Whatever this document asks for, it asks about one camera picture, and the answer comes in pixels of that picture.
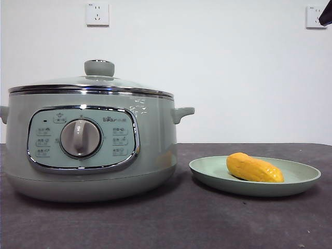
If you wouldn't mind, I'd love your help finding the yellow corn cob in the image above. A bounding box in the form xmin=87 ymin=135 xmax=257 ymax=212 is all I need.
xmin=226 ymin=152 xmax=285 ymax=184

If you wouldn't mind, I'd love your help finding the glass lid with green knob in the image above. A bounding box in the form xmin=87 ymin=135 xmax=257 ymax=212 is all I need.
xmin=8 ymin=59 xmax=174 ymax=100

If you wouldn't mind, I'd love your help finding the pale green round plate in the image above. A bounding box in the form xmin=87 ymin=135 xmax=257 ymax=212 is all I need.
xmin=188 ymin=156 xmax=322 ymax=198

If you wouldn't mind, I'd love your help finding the pale green electric steamer pot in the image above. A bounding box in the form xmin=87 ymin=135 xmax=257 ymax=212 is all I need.
xmin=0 ymin=94 xmax=195 ymax=203

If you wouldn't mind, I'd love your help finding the white wall socket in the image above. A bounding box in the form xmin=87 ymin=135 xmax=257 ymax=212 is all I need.
xmin=306 ymin=5 xmax=328 ymax=30
xmin=86 ymin=3 xmax=110 ymax=27

